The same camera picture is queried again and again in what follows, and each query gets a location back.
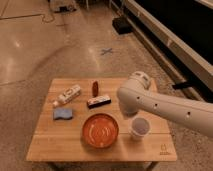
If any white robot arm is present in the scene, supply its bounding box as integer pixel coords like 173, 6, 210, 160
117, 71, 213, 138

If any floor cable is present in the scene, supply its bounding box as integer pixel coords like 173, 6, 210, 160
0, 3, 70, 28

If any wooden table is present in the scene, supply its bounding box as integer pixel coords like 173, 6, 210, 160
26, 78, 177, 164

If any grey equipment base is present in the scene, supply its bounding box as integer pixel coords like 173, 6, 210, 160
48, 0, 76, 13

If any black floor box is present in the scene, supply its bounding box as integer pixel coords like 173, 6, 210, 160
112, 17, 132, 35

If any blue sponge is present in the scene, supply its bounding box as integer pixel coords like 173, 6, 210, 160
53, 108, 73, 120

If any white ceramic cup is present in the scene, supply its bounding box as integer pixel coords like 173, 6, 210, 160
130, 117, 150, 141

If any black rectangular box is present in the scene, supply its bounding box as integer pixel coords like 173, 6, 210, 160
87, 95, 111, 109

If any orange ceramic bowl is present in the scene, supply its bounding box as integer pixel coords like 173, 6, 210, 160
82, 113, 119, 148

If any white tube bottle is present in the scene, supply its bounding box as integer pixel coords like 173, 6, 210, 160
53, 84, 81, 107

